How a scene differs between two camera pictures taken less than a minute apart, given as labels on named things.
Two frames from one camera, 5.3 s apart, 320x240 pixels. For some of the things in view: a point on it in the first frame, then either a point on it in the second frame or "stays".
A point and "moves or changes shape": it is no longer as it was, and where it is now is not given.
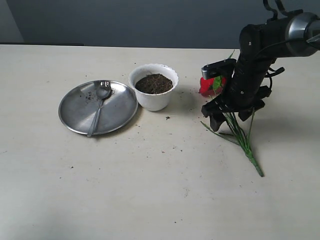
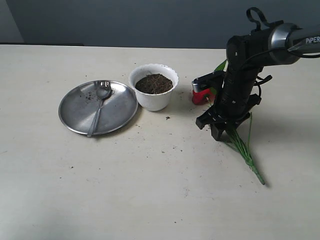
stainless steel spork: [103, 91] stays
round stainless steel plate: [78, 107] stays
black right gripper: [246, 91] → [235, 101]
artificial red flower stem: [210, 86] moves or changes shape
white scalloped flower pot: [153, 83] stays
